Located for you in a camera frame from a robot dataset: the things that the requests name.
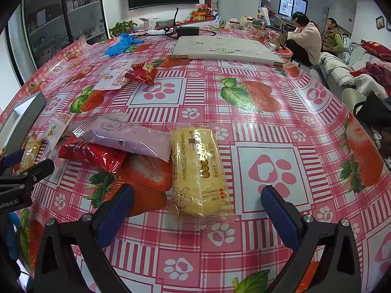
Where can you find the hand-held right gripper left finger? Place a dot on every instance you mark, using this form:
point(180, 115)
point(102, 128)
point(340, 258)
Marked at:
point(113, 216)

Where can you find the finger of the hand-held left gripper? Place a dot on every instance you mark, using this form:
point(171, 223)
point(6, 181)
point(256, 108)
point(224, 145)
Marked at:
point(33, 172)
point(10, 158)

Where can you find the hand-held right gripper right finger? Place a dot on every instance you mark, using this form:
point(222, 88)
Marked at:
point(282, 216)

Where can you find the yellow crisp snack packet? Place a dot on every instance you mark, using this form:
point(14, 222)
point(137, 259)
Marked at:
point(30, 152)

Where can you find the grey box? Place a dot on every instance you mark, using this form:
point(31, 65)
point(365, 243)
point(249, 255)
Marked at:
point(24, 113)

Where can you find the small white snack packet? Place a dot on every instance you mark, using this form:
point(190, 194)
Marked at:
point(56, 128)

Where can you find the purple snack packet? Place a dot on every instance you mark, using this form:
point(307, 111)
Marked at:
point(134, 137)

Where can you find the yellow cake packet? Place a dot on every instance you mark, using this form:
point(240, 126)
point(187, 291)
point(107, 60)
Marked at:
point(195, 164)

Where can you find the person's left hand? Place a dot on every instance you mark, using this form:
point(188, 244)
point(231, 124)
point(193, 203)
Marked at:
point(12, 235)

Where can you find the strawberry print tablecloth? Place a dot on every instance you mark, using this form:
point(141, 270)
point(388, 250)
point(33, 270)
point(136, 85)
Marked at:
point(259, 122)

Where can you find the white printed snack packet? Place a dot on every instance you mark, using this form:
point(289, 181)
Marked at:
point(113, 81)

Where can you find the black bag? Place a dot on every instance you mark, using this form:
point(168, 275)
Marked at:
point(374, 110)

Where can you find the red printed snack packet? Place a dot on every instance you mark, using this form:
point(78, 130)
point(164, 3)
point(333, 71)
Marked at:
point(142, 73)

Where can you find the blue disposable glove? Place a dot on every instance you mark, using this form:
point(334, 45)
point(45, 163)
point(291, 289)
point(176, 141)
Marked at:
point(126, 38)
point(114, 48)

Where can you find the glass display cabinet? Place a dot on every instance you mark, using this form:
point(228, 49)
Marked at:
point(64, 15)

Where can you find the grey sofa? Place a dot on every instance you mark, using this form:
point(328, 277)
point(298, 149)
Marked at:
point(339, 70)

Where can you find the green potted plant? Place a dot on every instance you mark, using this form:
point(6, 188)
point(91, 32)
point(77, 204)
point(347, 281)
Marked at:
point(122, 27)

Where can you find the magenta cloth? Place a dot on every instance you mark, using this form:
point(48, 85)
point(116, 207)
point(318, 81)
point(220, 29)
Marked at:
point(378, 73)

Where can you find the white seat cushion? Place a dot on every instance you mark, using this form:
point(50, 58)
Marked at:
point(226, 48)

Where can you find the white open carton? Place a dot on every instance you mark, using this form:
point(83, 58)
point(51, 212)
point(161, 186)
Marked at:
point(148, 23)

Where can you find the red pillow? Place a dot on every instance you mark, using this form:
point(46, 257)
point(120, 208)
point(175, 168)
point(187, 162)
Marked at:
point(377, 50)

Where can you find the green flat box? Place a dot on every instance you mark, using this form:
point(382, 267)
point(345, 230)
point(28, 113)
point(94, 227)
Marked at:
point(165, 23)

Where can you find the black power adapter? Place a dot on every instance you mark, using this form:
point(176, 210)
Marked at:
point(188, 31)

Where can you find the dark framed window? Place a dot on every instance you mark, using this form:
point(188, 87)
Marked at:
point(293, 4)

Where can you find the orange gift tin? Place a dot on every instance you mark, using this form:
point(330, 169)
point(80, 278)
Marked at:
point(200, 15)

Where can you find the red flower bouquet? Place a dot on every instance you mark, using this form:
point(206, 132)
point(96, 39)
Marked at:
point(204, 6)

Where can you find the small picture frame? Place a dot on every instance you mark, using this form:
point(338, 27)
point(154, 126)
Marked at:
point(380, 23)

